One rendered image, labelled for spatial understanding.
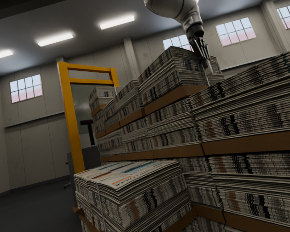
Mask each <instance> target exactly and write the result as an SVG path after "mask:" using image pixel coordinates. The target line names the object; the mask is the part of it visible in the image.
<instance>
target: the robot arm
mask: <svg viewBox="0 0 290 232"><path fill-rule="evenodd" d="M144 3H145V6H146V7H147V8H148V9H149V10H150V11H151V12H152V13H154V14H157V15H159V16H161V17H166V18H172V19H174V20H176V21H177V22H178V23H181V25H182V28H183V31H184V33H185V35H186V36H187V38H188V40H189V43H190V45H191V47H192V48H193V50H194V53H195V55H196V57H197V59H198V61H200V62H199V63H202V65H203V69H204V72H205V74H206V76H210V75H212V74H213V70H212V67H211V64H210V62H209V61H210V60H211V58H210V54H209V49H208V44H205V43H204V39H203V35H204V30H203V22H202V19H201V16H200V14H199V7H198V3H197V0H144Z"/></svg>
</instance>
